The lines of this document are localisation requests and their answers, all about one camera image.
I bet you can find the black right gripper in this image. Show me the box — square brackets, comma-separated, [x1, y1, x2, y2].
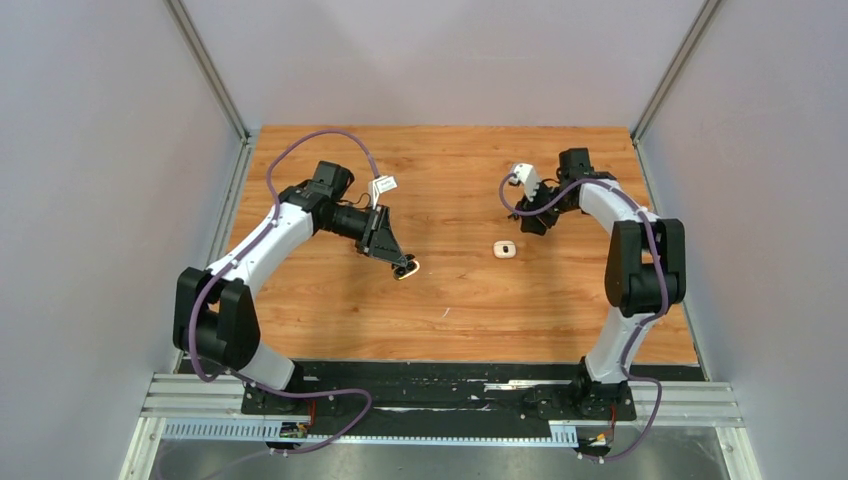
[516, 178, 576, 235]

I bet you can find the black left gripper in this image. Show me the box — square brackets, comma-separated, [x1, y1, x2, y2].
[322, 203, 408, 267]

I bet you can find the black earbud charging case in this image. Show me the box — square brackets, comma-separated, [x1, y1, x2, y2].
[392, 259, 420, 281]

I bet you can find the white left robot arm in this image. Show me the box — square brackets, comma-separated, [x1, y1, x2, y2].
[172, 161, 419, 413]

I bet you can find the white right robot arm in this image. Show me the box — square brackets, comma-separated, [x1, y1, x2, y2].
[507, 148, 686, 418]

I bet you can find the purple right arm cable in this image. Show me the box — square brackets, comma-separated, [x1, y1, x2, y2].
[498, 173, 664, 464]

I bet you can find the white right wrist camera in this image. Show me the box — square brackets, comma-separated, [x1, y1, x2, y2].
[508, 163, 541, 201]

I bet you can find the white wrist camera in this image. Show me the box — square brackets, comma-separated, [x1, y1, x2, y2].
[368, 175, 398, 208]
[508, 163, 541, 201]

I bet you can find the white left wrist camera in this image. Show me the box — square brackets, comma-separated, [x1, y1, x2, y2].
[368, 175, 398, 208]

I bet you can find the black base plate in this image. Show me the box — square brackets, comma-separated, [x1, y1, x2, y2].
[177, 358, 707, 439]

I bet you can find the white slotted cable duct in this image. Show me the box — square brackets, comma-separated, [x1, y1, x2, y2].
[160, 422, 579, 448]

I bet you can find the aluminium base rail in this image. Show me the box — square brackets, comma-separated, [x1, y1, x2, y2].
[141, 374, 744, 428]

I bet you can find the right aluminium frame post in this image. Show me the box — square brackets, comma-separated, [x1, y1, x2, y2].
[630, 0, 724, 146]

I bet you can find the aluminium frame post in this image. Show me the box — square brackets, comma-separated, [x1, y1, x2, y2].
[630, 0, 724, 146]
[163, 0, 251, 143]

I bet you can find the left aluminium frame post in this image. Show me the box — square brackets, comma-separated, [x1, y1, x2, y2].
[163, 0, 251, 143]

